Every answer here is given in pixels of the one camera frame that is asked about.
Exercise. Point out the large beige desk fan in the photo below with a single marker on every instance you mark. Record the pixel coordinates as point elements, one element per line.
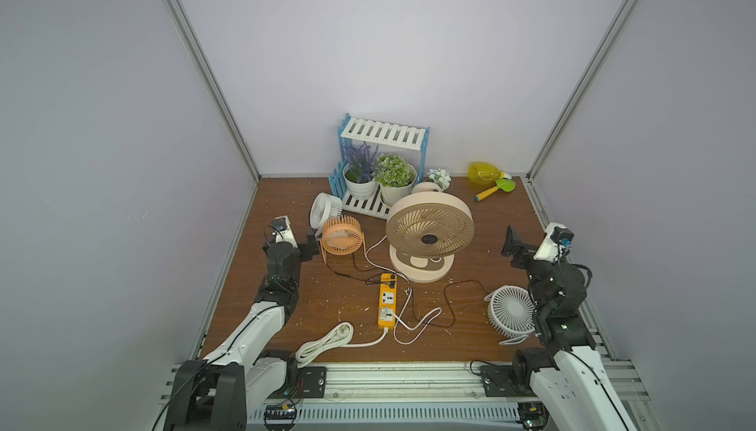
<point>425,231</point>

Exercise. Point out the black usb cable white fan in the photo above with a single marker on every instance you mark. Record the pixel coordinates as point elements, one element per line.
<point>454,294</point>

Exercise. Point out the small orange desk fan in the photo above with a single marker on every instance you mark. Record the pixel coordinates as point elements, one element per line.
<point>341,236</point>

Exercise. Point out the white fan front right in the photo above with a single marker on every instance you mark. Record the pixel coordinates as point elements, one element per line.
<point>510,312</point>

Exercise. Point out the aluminium front rail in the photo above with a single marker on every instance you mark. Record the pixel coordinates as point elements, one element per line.
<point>396,393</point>

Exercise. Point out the lavender plant white pot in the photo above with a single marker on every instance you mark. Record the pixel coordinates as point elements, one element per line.
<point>359,172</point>

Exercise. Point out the green yellow toy shovel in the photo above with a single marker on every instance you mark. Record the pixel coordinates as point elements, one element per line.
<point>501,185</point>

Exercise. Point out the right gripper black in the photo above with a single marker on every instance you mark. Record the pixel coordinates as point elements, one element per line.
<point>525,257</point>

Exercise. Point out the small white fan at back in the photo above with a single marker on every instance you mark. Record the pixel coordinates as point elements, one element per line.
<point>325,206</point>

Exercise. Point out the small white flower pot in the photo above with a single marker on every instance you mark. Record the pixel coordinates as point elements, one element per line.
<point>438,180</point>

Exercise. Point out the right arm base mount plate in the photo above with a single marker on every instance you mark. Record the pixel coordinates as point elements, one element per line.
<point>498,380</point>

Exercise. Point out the green plant white pot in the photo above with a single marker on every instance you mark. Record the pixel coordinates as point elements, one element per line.
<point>395,177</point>

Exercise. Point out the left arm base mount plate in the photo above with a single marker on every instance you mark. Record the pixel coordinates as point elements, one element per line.
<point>310,383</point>

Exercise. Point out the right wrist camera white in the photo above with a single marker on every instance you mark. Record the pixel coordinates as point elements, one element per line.
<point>557,242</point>

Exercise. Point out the black usb cable orange fan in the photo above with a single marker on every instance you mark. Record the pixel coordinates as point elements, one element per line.
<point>371,276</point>

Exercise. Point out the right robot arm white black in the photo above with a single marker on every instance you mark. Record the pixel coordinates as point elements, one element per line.
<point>566,372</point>

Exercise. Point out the blue white plant shelf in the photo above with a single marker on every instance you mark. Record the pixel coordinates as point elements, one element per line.
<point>377,134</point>

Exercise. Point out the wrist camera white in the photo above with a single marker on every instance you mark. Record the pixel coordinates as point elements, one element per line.
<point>282,231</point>
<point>557,242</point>

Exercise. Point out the orange power strip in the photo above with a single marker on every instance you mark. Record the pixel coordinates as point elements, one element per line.
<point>387,301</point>

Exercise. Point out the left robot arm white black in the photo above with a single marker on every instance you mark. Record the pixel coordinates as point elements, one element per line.
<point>220,390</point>

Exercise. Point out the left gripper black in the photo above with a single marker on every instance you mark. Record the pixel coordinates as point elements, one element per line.
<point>301,251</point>

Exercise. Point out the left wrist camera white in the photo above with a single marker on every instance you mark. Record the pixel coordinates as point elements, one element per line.
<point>282,231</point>

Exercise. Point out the yellow watering can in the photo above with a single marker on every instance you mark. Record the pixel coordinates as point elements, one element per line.
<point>482,173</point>

